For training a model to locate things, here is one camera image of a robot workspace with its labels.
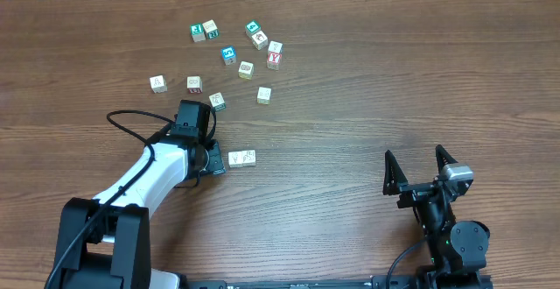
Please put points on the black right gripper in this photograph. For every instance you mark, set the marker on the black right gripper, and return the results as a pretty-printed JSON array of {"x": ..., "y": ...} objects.
[{"x": 415, "y": 193}]

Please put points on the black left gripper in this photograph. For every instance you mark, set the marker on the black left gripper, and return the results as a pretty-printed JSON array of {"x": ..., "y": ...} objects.
[{"x": 215, "y": 155}]

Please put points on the wooden letter A block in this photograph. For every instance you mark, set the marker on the wooden letter A block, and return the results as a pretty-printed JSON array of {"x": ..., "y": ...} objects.
[{"x": 235, "y": 159}]

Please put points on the wooden block with drawing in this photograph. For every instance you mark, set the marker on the wooden block with drawing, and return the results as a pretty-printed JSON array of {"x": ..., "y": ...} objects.
[{"x": 248, "y": 158}]

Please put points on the plain wooden block yellow edge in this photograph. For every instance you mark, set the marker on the plain wooden block yellow edge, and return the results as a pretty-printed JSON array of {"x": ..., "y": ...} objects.
[{"x": 275, "y": 47}]

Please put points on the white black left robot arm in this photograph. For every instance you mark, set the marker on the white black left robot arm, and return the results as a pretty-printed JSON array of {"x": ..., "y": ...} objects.
[{"x": 104, "y": 242}]

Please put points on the wooden block red side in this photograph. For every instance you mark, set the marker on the wooden block red side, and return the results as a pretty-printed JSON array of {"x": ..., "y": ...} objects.
[{"x": 194, "y": 84}]

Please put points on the wooden block lower yellow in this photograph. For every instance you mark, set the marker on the wooden block lower yellow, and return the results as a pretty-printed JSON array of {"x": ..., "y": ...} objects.
[{"x": 263, "y": 95}]

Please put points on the wooden block far left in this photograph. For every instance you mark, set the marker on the wooden block far left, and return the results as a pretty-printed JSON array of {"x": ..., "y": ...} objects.
[{"x": 158, "y": 84}]

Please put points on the wooden block yellow pattern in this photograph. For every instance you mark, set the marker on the wooden block yellow pattern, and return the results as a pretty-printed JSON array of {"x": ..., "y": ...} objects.
[{"x": 246, "y": 70}]

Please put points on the blue number five block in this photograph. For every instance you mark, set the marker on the blue number five block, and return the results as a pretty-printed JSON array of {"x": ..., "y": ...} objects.
[{"x": 228, "y": 54}]

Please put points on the red letter Y block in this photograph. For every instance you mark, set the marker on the red letter Y block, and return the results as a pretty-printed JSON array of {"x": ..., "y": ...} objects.
[{"x": 274, "y": 60}]

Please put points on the wooden block beside four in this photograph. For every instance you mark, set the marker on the wooden block beside four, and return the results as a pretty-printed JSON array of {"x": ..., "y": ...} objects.
[{"x": 259, "y": 40}]

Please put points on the green letter block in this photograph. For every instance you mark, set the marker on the green letter block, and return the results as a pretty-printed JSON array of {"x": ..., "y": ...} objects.
[{"x": 197, "y": 32}]

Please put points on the wooden block dark green side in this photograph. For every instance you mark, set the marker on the wooden block dark green side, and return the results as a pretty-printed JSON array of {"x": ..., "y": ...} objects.
[{"x": 211, "y": 30}]

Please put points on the green number four block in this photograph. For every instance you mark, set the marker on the green number four block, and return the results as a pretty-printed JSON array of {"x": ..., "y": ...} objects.
[{"x": 252, "y": 27}]

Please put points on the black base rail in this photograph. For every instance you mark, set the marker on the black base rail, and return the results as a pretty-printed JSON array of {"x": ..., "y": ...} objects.
[{"x": 375, "y": 282}]

